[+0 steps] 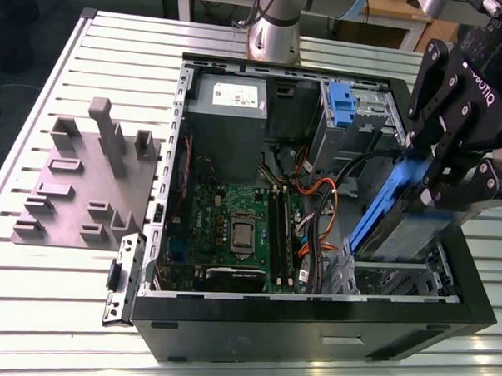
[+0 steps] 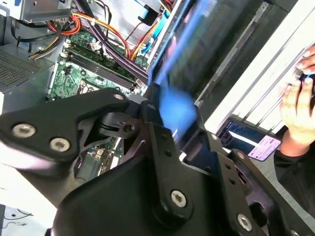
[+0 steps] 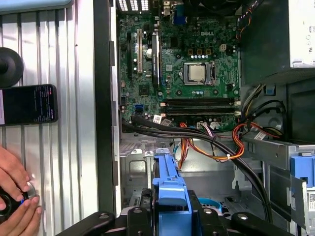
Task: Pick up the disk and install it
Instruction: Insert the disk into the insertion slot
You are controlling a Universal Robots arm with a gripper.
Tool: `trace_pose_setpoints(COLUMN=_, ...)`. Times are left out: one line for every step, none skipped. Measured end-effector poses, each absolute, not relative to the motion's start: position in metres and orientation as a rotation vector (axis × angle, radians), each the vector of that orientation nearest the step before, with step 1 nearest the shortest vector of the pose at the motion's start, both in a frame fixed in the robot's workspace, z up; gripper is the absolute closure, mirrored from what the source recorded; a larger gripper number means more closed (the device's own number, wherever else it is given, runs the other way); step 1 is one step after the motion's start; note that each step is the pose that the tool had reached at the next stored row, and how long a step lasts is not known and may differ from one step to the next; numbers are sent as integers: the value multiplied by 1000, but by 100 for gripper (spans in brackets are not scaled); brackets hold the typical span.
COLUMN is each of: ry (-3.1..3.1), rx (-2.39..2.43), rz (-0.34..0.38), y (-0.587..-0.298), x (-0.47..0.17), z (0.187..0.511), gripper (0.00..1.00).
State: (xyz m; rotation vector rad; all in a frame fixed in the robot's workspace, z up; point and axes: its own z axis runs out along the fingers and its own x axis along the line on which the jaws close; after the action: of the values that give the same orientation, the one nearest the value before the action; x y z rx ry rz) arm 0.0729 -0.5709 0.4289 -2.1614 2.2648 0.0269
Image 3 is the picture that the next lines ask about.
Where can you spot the black RAM slot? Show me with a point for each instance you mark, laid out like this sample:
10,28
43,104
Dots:
197,102
197,111

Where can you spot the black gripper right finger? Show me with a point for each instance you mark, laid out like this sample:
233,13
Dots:
246,223

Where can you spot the black expansion slot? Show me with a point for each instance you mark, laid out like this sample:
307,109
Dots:
129,54

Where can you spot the CPU socket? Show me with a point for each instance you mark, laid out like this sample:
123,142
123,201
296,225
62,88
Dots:
211,73

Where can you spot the metal disk bay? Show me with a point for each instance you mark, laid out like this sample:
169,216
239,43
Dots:
136,169

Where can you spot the black round stand base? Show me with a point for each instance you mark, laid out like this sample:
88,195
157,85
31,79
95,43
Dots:
11,66

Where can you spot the silver CPU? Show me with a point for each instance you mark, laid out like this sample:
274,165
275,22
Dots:
197,73

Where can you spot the hard disk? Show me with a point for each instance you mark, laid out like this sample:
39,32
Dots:
169,186

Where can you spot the metal drive cage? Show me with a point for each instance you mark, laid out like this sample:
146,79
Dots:
275,152

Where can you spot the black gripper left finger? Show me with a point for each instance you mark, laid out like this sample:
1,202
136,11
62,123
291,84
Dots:
137,221

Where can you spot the green motherboard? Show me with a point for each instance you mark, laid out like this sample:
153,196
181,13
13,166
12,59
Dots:
177,98

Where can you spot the beige expansion slot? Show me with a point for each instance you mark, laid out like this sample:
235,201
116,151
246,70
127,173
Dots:
139,49

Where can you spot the black smartphone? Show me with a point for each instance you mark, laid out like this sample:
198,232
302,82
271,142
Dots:
27,105

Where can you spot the person hand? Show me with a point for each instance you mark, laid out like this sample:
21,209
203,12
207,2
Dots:
12,172

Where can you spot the round black tool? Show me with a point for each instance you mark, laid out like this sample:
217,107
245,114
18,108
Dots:
9,204

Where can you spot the grey power supply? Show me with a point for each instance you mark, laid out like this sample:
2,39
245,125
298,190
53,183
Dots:
265,37

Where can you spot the black PC case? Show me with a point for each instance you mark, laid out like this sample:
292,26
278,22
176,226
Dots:
103,98

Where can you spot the blue plastic drive latch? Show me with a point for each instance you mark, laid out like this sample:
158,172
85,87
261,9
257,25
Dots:
300,169

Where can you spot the black graphics card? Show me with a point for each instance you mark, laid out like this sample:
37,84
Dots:
155,61

